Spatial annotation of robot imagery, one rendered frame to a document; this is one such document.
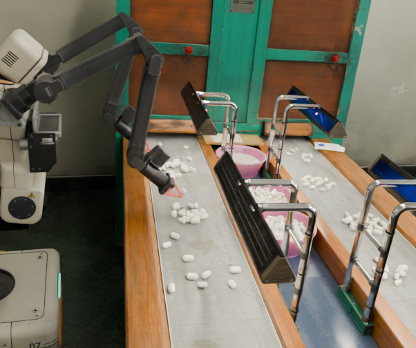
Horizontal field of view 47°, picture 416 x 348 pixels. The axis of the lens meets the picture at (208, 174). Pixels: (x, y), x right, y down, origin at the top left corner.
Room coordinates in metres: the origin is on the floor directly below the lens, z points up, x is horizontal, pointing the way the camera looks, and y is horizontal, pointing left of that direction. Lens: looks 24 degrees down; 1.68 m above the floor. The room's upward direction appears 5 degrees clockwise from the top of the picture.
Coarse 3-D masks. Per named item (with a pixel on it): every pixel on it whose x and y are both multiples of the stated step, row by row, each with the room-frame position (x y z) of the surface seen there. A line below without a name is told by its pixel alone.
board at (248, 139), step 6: (204, 138) 2.54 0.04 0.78; (210, 138) 2.54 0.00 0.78; (246, 138) 2.60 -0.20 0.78; (252, 138) 2.61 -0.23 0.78; (258, 138) 2.62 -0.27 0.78; (216, 144) 2.48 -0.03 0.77; (228, 144) 2.50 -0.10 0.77; (234, 144) 2.50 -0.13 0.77; (240, 144) 2.51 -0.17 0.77; (246, 144) 2.52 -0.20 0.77; (252, 144) 2.52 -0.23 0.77; (258, 144) 2.53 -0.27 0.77
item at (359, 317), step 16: (368, 192) 1.33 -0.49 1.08; (368, 208) 1.33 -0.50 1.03; (400, 208) 1.19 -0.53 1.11; (384, 240) 1.19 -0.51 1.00; (352, 256) 1.33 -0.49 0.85; (384, 256) 1.18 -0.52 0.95; (352, 272) 1.33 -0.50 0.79; (352, 304) 1.26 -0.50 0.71; (368, 304) 1.19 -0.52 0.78; (368, 320) 1.18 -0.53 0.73
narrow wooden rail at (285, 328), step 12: (204, 144) 2.47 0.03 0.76; (204, 156) 2.35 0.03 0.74; (216, 180) 2.02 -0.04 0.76; (240, 240) 1.52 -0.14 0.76; (252, 264) 1.36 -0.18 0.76; (264, 288) 1.24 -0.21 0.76; (276, 288) 1.25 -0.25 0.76; (264, 300) 1.20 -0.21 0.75; (276, 300) 1.18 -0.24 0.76; (276, 312) 1.13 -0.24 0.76; (288, 312) 1.13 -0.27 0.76; (276, 324) 1.08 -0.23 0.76; (288, 324) 1.08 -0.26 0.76; (288, 336) 1.03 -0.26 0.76; (300, 336) 1.04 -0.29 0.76
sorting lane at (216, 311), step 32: (192, 160) 2.29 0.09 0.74; (192, 192) 1.92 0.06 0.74; (160, 224) 1.61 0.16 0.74; (192, 224) 1.64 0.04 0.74; (224, 224) 1.66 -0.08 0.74; (160, 256) 1.40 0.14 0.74; (224, 256) 1.43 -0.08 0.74; (192, 288) 1.24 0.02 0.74; (224, 288) 1.25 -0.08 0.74; (256, 288) 1.27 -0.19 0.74; (192, 320) 1.09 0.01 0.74; (224, 320) 1.10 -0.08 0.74; (256, 320) 1.12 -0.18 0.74
